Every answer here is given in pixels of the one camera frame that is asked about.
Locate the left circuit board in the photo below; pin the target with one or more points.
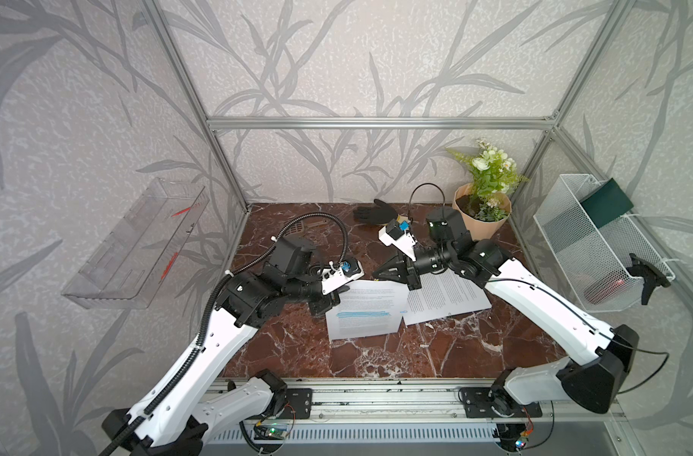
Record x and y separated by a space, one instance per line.
270 433

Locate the plain printed paper document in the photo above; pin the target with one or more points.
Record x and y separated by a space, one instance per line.
443 296

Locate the circuit board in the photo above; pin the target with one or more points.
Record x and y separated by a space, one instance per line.
270 433
512 438

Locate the red object in basket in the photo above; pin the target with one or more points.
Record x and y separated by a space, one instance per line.
603 289

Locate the document with blue highlight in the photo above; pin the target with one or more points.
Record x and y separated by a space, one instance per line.
368 308

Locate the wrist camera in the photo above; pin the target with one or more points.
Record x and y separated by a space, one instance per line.
398 234
335 276

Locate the black clamp on basket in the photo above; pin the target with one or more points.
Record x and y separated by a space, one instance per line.
652 277

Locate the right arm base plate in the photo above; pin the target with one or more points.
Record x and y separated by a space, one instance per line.
483 402

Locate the white wire mesh basket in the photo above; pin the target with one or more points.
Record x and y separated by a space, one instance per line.
586 254

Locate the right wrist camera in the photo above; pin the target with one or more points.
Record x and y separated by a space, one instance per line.
398 234

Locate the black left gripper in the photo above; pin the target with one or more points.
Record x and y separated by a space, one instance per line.
325 300

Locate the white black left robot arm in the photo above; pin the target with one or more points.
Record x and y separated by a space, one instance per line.
172 418

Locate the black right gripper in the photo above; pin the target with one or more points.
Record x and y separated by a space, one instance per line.
398 269

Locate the black yellow work glove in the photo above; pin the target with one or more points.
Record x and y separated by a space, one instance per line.
379 213

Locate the clear acrylic wall shelf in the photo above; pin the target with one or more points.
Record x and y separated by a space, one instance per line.
126 271

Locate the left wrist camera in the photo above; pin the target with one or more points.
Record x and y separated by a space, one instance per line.
335 276

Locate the right circuit board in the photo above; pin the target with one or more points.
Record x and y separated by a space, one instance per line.
512 438

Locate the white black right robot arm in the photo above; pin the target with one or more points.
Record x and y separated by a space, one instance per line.
598 356

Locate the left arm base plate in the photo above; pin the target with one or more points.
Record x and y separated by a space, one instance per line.
291 403

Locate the terracotta pot with plant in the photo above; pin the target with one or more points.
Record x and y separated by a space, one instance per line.
484 204

